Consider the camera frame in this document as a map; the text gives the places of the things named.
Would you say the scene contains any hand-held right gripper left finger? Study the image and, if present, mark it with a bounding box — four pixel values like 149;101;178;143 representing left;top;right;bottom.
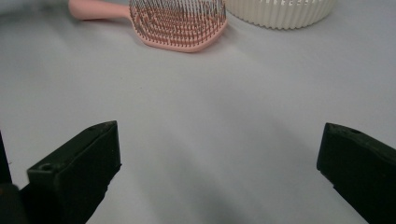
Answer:
19;120;122;224

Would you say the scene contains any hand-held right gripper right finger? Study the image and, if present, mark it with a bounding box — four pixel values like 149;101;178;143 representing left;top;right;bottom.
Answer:
316;122;396;224

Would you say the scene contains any pink hairbrush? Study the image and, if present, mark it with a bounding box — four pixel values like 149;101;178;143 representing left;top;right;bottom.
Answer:
68;0;229;53

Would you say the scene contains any cream ribbed plastic basket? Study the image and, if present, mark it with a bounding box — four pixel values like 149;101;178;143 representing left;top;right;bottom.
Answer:
224;0;338;31

